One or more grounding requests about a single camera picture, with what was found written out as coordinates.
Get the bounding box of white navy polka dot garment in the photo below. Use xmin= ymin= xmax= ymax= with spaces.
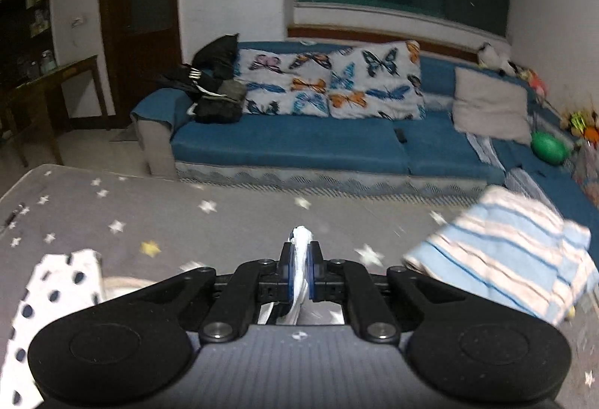
xmin=0 ymin=225 xmax=315 ymax=409

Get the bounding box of black bag on sofa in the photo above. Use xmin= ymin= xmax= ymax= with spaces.
xmin=164 ymin=34 xmax=247 ymax=124

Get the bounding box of butterfly pattern pillow left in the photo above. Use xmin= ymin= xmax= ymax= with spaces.
xmin=234 ymin=49 xmax=332 ymax=117

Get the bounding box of dark wooden door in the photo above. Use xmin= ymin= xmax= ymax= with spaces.
xmin=99 ymin=0 xmax=182 ymax=126

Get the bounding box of folded blue striped blanket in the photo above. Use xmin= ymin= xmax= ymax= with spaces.
xmin=404 ymin=186 xmax=598 ymax=326

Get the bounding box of black pen on table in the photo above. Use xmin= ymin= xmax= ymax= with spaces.
xmin=2 ymin=203 xmax=25 ymax=229

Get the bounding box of black remote on sofa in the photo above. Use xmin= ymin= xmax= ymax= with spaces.
xmin=394 ymin=128 xmax=407 ymax=143

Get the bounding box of blue sofa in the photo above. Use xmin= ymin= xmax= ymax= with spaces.
xmin=130 ymin=39 xmax=599 ymax=251

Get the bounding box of dark wooden side table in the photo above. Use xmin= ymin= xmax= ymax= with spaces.
xmin=1 ymin=55 xmax=113 ymax=168

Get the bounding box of green ball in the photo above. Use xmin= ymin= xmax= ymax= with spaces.
xmin=531 ymin=131 xmax=569 ymax=166

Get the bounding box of beige cushion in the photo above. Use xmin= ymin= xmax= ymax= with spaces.
xmin=452 ymin=67 xmax=531 ymax=146

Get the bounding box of butterfly pattern pillow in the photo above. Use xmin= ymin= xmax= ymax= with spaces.
xmin=234 ymin=49 xmax=332 ymax=117
xmin=328 ymin=40 xmax=425 ymax=120

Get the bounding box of butterfly pattern pillow right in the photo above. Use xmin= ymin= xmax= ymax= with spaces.
xmin=328 ymin=40 xmax=425 ymax=120

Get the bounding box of plush penguin toy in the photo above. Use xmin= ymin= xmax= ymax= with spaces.
xmin=477 ymin=42 xmax=517 ymax=77

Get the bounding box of dark wooden shelf cabinet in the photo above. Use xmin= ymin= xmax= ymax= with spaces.
xmin=1 ymin=0 xmax=55 ymax=90

